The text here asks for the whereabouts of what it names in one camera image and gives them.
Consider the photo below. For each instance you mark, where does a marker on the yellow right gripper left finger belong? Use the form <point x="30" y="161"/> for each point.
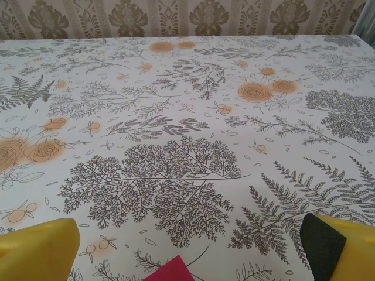
<point x="38" y="251"/>

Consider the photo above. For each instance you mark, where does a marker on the pink paper sheet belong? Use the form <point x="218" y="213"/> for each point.
<point x="173" y="270"/>

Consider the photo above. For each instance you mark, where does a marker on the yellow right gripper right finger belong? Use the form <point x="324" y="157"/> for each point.
<point x="345" y="251"/>

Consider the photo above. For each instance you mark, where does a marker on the floral patterned tablecloth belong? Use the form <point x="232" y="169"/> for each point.
<point x="187" y="131"/>

